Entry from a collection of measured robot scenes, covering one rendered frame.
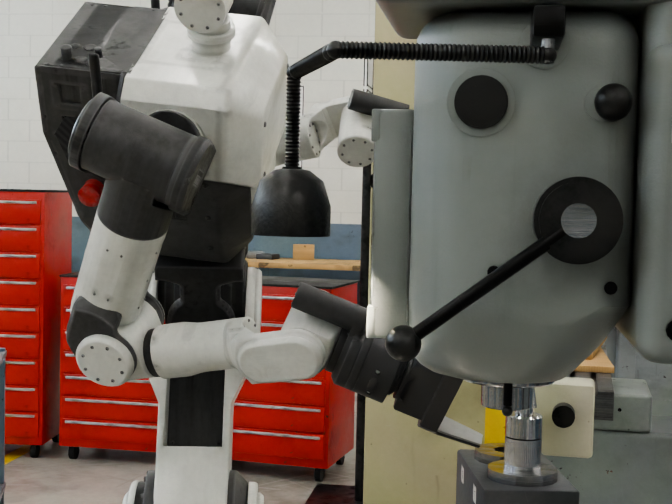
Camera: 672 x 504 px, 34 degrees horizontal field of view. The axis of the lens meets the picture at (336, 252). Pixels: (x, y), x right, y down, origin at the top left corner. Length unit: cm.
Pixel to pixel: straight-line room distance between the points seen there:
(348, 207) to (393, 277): 911
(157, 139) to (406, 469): 168
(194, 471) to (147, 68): 56
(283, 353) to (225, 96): 33
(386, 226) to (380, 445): 185
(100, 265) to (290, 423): 435
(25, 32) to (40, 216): 513
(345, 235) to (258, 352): 875
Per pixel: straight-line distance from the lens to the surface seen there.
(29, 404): 623
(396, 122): 101
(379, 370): 137
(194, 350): 144
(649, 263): 92
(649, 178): 92
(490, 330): 95
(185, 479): 160
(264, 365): 139
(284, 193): 98
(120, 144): 131
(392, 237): 101
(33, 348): 618
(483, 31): 94
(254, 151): 145
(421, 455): 283
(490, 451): 155
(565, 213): 90
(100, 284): 142
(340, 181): 1013
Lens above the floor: 147
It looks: 3 degrees down
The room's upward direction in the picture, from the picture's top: 1 degrees clockwise
